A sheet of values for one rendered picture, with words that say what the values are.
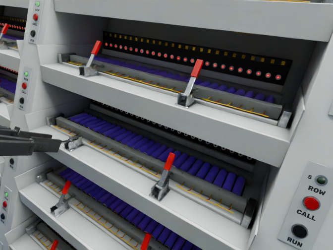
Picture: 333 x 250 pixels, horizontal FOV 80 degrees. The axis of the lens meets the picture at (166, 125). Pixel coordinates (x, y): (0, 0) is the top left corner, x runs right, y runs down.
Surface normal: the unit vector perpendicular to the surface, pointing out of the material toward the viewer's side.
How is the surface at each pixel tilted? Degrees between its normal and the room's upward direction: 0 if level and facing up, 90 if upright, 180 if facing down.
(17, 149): 91
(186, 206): 20
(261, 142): 109
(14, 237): 90
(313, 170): 90
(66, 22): 90
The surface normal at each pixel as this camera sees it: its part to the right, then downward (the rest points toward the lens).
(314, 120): -0.45, 0.02
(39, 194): 0.11, -0.89
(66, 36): 0.85, 0.31
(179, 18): -0.51, 0.33
